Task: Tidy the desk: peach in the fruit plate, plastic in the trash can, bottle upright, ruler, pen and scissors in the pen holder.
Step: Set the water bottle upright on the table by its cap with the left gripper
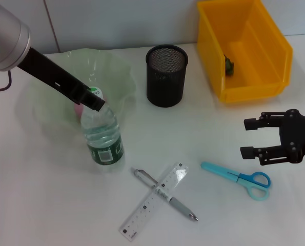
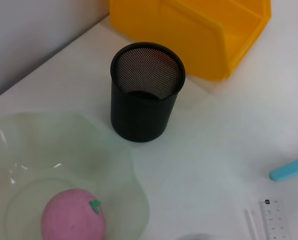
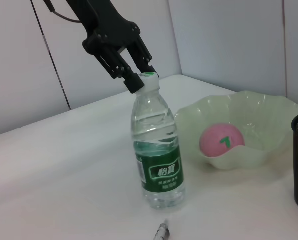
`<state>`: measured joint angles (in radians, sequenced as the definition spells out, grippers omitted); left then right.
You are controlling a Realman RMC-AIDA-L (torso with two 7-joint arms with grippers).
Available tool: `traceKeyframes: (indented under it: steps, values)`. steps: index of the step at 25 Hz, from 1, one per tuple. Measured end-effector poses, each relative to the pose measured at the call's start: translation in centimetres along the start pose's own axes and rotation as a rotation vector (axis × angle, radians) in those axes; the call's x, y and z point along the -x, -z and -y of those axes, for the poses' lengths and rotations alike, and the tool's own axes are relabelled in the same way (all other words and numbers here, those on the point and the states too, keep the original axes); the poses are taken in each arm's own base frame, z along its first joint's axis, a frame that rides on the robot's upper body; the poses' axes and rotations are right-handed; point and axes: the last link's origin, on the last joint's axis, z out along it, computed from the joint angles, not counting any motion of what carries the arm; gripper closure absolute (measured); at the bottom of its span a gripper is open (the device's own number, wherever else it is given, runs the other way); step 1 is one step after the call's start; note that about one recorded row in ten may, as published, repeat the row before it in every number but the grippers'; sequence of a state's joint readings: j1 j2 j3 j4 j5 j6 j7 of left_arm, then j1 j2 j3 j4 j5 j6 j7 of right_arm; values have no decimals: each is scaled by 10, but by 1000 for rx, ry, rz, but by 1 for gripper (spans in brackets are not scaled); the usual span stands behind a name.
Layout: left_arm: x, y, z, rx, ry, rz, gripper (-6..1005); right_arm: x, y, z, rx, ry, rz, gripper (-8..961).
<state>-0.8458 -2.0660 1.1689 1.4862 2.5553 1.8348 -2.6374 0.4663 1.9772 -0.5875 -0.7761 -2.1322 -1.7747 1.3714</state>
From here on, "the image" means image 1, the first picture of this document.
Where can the pale green glass fruit plate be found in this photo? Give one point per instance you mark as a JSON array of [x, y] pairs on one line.
[[103, 69]]

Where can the green plastic wrapper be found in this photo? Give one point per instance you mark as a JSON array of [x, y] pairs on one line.
[[229, 65]]

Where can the pink toy peach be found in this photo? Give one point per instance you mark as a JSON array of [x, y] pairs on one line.
[[78, 110]]

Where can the transparent plastic ruler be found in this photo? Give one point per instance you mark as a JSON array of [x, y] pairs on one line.
[[142, 212]]

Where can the blue capped scissors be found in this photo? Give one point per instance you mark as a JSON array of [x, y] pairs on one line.
[[219, 171]]

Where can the clear green-label water bottle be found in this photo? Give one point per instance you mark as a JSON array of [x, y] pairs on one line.
[[103, 138]]

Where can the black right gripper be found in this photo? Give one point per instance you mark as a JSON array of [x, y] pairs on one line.
[[301, 135]]

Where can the yellow plastic bin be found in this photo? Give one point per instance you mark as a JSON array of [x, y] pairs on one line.
[[254, 64]]

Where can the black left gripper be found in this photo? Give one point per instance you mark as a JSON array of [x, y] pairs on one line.
[[52, 74]]

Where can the black mesh pen holder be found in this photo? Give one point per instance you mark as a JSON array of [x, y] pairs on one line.
[[165, 82]]

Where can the clear grey ballpoint pen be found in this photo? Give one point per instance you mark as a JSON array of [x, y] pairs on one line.
[[180, 206]]

